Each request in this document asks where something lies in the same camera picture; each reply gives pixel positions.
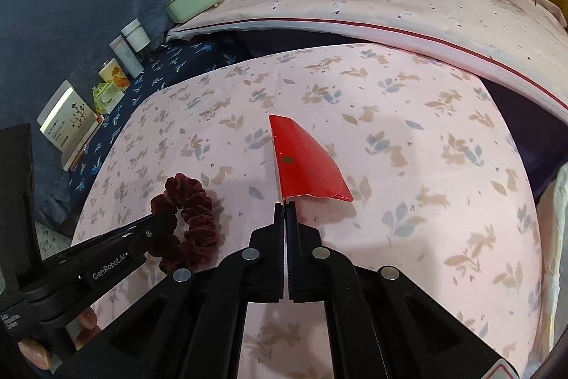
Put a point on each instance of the dark red velvet scrunchie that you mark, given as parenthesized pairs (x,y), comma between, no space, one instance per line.
(197,201)

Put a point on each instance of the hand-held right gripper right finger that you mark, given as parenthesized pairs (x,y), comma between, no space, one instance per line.
(306,268)

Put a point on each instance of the navy floral sheet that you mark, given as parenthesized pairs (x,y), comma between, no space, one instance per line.
(177,59)

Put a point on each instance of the green folded paper box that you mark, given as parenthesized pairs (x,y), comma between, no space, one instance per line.
(104,97)

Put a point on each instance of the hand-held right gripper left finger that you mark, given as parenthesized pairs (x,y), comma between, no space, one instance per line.
(270,266)

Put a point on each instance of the person's left hand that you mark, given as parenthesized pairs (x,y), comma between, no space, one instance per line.
(88,319)

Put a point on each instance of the bin with white bag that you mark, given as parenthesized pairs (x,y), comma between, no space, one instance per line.
(557,228)

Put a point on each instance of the red envelope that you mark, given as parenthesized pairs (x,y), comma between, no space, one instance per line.
(306,166)

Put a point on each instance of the pale green tissue box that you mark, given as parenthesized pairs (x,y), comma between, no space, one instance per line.
(193,6)

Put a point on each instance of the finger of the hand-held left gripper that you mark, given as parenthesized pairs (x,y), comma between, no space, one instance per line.
(153,228)

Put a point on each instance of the yellow printed tin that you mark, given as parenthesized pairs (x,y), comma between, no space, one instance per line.
(114,75)

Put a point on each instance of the white printed book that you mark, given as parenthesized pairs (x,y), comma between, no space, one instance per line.
(66,117)

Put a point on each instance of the white capped jar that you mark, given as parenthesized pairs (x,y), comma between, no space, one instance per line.
(126,57)
(135,35)

